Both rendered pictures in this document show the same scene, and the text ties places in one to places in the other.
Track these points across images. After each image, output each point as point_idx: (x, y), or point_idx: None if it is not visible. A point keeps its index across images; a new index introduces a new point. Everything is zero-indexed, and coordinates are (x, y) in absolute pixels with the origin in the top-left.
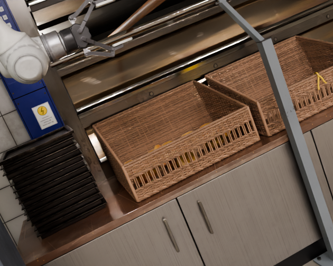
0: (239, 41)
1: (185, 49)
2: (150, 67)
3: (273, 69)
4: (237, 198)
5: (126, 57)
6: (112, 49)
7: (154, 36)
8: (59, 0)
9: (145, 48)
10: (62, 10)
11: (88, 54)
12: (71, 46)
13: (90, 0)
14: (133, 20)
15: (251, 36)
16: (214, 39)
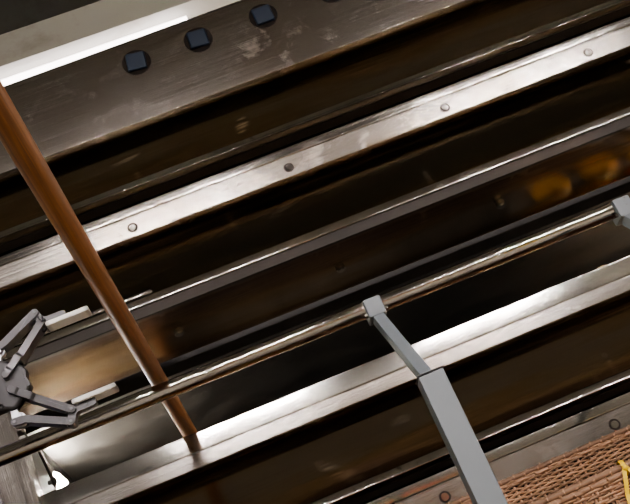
0: (500, 430)
1: (361, 456)
2: (268, 502)
3: (453, 441)
4: None
5: (214, 482)
6: (69, 409)
7: (281, 428)
8: (49, 351)
9: (262, 459)
10: (66, 378)
11: (17, 421)
12: None
13: (35, 314)
14: (131, 352)
15: (415, 375)
16: (437, 429)
